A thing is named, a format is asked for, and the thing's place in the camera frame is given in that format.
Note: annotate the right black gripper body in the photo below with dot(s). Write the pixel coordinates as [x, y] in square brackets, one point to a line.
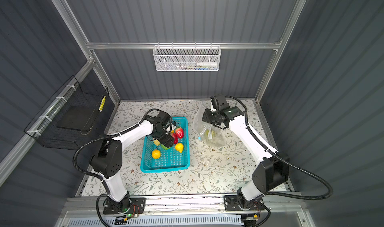
[210, 116]

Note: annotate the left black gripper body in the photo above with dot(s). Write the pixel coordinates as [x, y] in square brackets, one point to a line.
[164, 138]

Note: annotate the clear zip top bag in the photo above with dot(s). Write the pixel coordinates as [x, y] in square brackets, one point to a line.
[200, 127]

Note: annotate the orange yellow round fruit toy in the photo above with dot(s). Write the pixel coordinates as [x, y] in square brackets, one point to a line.
[156, 154]

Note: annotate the green apple toy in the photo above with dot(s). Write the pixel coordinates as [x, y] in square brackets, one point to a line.
[164, 147]

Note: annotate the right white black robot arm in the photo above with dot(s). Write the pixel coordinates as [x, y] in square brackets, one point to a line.
[270, 172]

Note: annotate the red strawberry toy lower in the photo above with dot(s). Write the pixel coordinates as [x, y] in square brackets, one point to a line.
[175, 137]

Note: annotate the red strawberry toy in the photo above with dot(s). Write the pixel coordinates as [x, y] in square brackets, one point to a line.
[175, 137]
[179, 132]

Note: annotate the red strawberry toy upper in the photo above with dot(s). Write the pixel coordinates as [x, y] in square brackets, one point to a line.
[179, 132]

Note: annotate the yellow lemon toy right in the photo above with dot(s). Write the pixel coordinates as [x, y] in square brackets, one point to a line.
[179, 147]

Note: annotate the yellow black marker pen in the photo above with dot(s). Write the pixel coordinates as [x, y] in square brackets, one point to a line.
[102, 103]

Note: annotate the black foam pad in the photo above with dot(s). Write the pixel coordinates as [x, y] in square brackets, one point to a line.
[78, 119]

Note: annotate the white perforated vent strip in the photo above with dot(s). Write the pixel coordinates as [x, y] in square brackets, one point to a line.
[177, 221]

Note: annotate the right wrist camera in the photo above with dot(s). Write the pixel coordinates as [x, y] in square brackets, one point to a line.
[219, 103]

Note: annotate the white wire mesh basket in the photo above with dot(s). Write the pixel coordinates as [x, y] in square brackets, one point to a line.
[187, 59]

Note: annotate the black wire basket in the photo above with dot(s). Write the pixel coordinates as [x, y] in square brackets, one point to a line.
[43, 128]

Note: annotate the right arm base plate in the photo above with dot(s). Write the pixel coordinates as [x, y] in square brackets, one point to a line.
[233, 203]

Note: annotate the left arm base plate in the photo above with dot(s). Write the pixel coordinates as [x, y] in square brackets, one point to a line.
[127, 206]

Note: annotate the aluminium mounting rail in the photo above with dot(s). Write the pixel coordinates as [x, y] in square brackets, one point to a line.
[186, 205]

